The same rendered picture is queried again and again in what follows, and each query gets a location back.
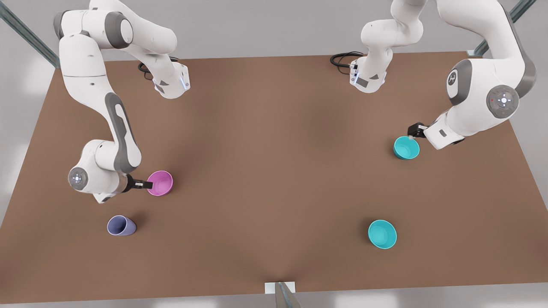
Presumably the teal blue bowl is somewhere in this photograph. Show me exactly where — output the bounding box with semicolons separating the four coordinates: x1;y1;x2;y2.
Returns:
368;219;397;249
393;136;420;160

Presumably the pink bowl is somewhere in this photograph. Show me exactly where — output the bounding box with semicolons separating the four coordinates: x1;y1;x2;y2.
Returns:
147;170;174;196

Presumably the lavender cup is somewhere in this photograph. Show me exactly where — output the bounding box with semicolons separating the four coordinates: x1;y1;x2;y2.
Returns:
107;215;137;236

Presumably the black cable loop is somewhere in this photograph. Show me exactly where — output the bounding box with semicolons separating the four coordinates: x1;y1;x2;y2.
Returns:
138;56;180;81
330;52;365;73

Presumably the silver frame post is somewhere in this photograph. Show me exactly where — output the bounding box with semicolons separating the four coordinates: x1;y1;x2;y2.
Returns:
265;281;302;308
0;8;60;69
467;0;537;57

